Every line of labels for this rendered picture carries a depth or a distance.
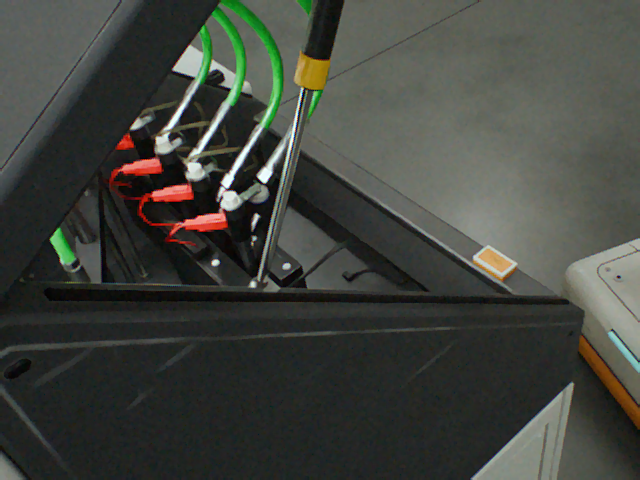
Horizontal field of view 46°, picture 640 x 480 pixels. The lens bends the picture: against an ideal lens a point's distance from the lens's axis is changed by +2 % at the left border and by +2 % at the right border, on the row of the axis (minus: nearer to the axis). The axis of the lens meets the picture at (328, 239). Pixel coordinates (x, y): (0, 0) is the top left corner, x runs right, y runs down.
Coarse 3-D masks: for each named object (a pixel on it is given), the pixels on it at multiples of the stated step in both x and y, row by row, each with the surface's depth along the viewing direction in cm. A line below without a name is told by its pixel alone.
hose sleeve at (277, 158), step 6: (306, 126) 92; (288, 132) 92; (282, 138) 93; (288, 138) 92; (282, 144) 92; (276, 150) 92; (282, 150) 92; (270, 156) 93; (276, 156) 92; (282, 156) 92; (270, 162) 92; (276, 162) 92; (282, 162) 93; (270, 168) 92; (276, 168) 93
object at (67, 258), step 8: (296, 0) 82; (304, 0) 82; (312, 0) 83; (304, 8) 83; (328, 72) 91; (320, 96) 92; (312, 104) 91; (312, 112) 92; (56, 232) 76; (56, 240) 77; (64, 240) 78; (56, 248) 78; (64, 248) 78; (64, 256) 79; (72, 256) 79; (64, 264) 79; (72, 264) 80
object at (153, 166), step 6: (138, 162) 103; (144, 162) 103; (150, 162) 103; (156, 162) 103; (126, 168) 103; (132, 168) 103; (138, 168) 103; (144, 168) 103; (150, 168) 103; (156, 168) 103; (138, 174) 103; (144, 174) 103
